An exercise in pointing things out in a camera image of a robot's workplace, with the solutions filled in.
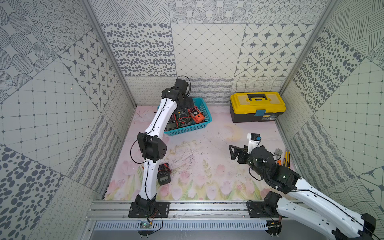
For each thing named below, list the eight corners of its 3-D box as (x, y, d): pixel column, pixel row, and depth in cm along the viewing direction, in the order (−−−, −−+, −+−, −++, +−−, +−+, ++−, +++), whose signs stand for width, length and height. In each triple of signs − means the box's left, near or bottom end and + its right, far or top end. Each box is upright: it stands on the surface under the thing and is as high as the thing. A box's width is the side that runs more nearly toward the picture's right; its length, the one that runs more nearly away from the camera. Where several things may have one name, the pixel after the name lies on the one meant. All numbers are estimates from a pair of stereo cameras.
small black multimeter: (157, 185, 84) (155, 183, 80) (160, 166, 91) (158, 163, 88) (170, 185, 84) (169, 183, 80) (172, 166, 91) (171, 163, 88)
